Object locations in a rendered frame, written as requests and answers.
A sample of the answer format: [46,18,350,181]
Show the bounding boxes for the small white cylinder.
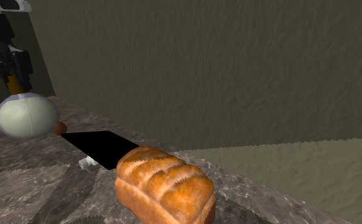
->
[78,156,100,170]

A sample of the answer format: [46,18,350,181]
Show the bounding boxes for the round white orange-necked vase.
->
[0,74,61,139]

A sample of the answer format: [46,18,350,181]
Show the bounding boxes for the small orange-brown ball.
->
[53,121,68,137]

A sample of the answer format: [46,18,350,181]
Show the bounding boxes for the brown bread loaf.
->
[114,145,216,224]

